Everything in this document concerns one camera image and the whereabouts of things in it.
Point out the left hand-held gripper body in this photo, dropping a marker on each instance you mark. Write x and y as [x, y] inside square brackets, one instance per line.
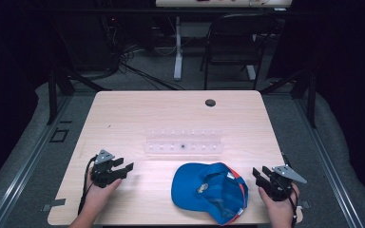
[103, 172]

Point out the blue baseball cap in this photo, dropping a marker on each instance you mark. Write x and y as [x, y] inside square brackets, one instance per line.
[196, 183]

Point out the clear acrylic peg rack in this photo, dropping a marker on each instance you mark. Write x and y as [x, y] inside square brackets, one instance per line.
[183, 147]

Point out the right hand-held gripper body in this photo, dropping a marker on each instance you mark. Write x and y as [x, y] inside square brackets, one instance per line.
[280, 186]

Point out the person's right hand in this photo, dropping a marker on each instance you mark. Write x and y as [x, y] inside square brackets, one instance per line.
[280, 213]

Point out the black round table grommet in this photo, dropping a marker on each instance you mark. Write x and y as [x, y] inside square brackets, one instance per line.
[210, 102]

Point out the white desk leg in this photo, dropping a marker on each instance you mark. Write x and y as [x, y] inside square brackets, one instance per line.
[178, 57]

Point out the black metal stand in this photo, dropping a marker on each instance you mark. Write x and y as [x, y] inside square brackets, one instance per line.
[52, 95]
[311, 101]

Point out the gray tape strip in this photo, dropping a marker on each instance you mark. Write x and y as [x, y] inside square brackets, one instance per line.
[54, 204]

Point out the black folding chair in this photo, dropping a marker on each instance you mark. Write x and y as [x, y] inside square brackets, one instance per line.
[234, 34]

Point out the aluminium floor rail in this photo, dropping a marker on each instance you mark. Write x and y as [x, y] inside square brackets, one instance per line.
[326, 158]
[28, 161]

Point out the person's left hand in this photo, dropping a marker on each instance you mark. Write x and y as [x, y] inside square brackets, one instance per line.
[96, 198]

